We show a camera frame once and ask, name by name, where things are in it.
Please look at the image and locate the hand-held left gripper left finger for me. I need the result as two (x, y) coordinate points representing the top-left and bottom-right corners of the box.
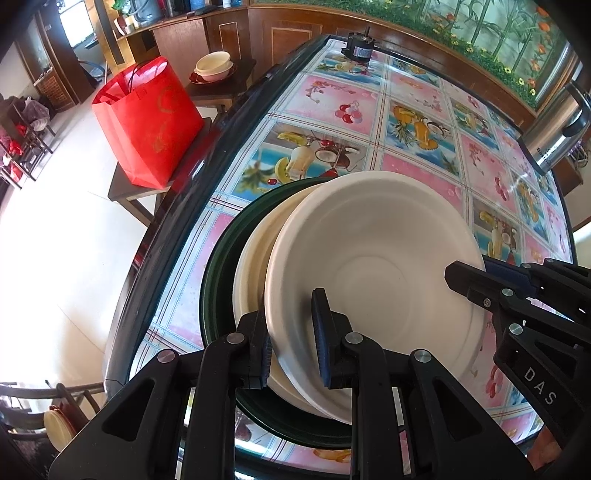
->
(48, 311), (273, 480)

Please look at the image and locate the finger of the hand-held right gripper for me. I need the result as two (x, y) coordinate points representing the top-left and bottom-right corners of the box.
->
(444, 261), (591, 342)
(485, 256), (591, 319)

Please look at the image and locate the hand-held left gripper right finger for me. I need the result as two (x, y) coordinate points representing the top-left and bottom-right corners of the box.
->
(311, 287), (532, 480)

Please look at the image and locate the dark green plastic bowl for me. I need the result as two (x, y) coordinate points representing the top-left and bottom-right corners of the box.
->
(201, 178), (356, 448)

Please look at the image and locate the cream ribbed plastic bowl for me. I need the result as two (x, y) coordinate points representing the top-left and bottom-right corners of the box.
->
(233, 187), (324, 408)

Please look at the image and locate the white paper bowl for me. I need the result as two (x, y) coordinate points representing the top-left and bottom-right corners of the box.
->
(264, 171), (488, 425)

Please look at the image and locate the person's right forearm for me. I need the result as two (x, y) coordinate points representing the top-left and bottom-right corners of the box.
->
(526, 422), (571, 469)

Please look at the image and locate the stainless steel thermos jug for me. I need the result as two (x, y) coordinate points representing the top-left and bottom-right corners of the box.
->
(519, 80), (591, 176)

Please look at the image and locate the dark wooden stool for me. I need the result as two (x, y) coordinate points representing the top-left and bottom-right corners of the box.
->
(187, 58), (257, 112)
(107, 117), (218, 228)

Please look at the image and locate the cream plate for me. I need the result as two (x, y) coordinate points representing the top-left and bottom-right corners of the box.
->
(43, 408), (78, 452)

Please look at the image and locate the dark wooden chair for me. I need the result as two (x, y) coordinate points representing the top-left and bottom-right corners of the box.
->
(0, 381), (102, 457)

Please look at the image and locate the red paper gift bag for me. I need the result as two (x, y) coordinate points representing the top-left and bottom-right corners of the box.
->
(91, 56), (206, 190)

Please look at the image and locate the small black motor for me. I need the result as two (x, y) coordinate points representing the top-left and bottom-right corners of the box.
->
(341, 30), (377, 61)

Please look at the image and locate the small white bowl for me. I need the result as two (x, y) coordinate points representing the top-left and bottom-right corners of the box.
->
(194, 62), (234, 83)

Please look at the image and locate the small red saucer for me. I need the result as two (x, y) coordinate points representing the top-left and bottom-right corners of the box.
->
(188, 69), (238, 86)

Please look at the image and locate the curved wooden counter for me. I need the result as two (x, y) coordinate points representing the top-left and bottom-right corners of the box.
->
(106, 9), (252, 70)

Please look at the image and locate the dark chair with clothes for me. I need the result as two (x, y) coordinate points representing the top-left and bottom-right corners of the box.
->
(0, 95), (56, 190)

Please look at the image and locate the flower and bamboo wall mural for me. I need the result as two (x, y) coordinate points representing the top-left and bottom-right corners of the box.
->
(249, 0), (573, 109)

